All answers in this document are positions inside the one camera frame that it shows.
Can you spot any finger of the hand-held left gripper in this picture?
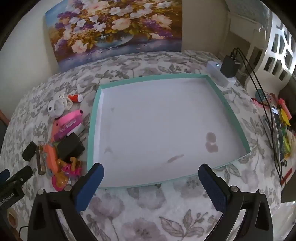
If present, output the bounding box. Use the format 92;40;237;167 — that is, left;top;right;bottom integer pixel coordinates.
9;165;33;183
0;169;11;183

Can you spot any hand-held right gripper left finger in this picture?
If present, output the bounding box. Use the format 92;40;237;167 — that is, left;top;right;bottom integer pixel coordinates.
28;163;104;241

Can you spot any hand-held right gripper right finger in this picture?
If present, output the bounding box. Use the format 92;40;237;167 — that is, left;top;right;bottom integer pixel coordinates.
198;164;274;241

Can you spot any pink puppy toy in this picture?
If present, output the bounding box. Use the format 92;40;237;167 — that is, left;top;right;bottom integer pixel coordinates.
51;157;83;192

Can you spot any orange plastic toy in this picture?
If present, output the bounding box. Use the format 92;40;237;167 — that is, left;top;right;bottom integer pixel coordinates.
43;144;59;176

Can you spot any black power adapter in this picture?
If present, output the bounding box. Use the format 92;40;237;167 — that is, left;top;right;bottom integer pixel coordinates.
56;133;85;163

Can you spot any teal-rimmed white box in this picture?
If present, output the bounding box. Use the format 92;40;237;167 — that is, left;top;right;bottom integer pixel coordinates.
87;74;251;189

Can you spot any brown rectangular object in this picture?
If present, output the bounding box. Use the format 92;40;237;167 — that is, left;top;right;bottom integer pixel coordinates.
36;141;48;176

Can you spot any tape roll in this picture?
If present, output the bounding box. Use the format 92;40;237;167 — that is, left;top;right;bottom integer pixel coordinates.
6;207;19;229

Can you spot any small black object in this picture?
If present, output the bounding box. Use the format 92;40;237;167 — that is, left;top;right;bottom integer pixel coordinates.
21;141;38;161

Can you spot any pink purple plastic case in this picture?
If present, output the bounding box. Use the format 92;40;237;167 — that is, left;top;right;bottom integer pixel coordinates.
51;122;84;142

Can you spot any grey floral blanket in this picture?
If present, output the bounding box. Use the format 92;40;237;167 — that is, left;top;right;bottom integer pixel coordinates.
3;50;284;241

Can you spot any smartphone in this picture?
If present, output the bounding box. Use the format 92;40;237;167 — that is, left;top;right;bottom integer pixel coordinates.
269;104;284;163

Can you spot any pile of colourful toys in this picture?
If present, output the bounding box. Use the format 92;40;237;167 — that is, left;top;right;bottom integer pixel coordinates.
266;93;296;158

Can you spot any teal round tin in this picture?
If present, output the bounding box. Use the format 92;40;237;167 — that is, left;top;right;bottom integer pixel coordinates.
255;89;266;102

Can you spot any white power strip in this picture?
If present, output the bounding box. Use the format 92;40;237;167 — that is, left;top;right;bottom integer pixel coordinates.
206;61;236;88

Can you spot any black plugged charger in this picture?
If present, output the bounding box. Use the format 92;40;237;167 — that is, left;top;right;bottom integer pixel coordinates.
220;48;241;78

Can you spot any white lattice furniture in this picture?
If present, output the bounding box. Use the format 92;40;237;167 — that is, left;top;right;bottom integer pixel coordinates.
225;9;296;93

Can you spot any flower painting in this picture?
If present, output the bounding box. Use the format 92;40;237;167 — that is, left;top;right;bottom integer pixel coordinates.
45;0;183;73

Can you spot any brown wooden frame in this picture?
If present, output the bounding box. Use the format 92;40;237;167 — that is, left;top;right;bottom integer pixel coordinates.
0;109;10;126

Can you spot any white plastic ring toy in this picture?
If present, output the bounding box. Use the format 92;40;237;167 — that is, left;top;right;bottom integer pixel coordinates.
47;98;64;118

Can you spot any black cable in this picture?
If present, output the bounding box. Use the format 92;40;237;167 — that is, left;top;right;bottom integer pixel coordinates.
233;47;288;183

